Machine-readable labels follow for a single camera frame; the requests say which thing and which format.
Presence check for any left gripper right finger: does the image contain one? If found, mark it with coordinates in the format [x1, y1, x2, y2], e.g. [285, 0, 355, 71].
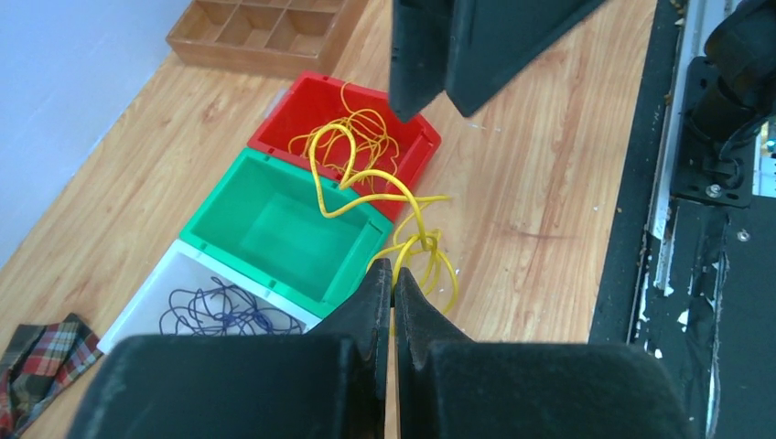
[393, 269, 695, 438]

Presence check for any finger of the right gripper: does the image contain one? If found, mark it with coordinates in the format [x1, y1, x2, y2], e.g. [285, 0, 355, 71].
[445, 0, 602, 117]
[389, 0, 453, 122]

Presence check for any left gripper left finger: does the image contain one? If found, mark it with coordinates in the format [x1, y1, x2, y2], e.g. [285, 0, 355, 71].
[68, 259, 392, 438]

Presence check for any purple cable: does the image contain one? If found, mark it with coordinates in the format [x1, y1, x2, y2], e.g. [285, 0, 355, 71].
[158, 277, 305, 337]

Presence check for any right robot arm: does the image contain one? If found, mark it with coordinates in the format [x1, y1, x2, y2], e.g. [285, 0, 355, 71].
[389, 1, 775, 207]

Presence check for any red plastic bin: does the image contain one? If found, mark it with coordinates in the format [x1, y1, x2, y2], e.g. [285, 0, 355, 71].
[248, 72, 449, 222]

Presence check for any wooden compartment tray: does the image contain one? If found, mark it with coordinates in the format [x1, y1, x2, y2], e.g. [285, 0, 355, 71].
[167, 0, 367, 79]

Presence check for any white plastic bin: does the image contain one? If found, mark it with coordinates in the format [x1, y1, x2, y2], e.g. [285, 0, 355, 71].
[98, 240, 321, 354]

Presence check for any green plastic bin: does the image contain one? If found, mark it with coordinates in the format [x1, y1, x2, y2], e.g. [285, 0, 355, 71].
[179, 148, 393, 318]

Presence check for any plaid cloth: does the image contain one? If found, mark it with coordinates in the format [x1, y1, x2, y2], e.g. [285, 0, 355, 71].
[1, 314, 102, 438]

